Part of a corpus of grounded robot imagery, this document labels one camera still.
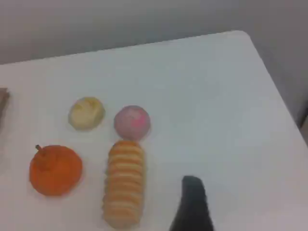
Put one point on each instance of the cream round bun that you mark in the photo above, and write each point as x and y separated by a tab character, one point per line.
86	115

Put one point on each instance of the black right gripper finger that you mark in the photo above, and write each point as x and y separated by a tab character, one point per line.
193	207

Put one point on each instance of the brown jute tote bag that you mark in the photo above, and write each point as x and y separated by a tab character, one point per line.
3	108

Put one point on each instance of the pink round bun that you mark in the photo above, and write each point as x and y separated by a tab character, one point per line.
132	122

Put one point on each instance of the striped long bread roll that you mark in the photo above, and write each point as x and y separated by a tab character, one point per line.
125	183

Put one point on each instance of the orange fruit with stem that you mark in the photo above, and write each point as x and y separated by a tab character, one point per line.
56	170

